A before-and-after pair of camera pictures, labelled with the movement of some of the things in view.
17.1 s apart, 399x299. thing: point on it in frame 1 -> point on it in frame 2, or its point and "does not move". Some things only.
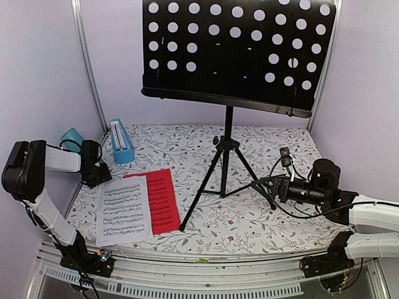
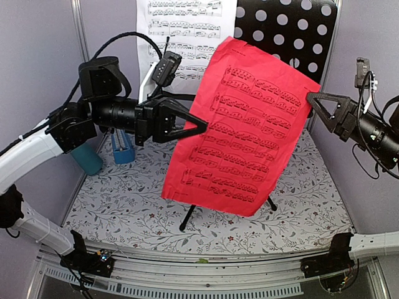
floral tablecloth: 222,176 does not move
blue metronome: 123,148 does not move
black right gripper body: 283,195 -> 346,126
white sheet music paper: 123,211 -> 192,29
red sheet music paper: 163,209 -> 258,108
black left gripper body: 98,175 -> 146,120
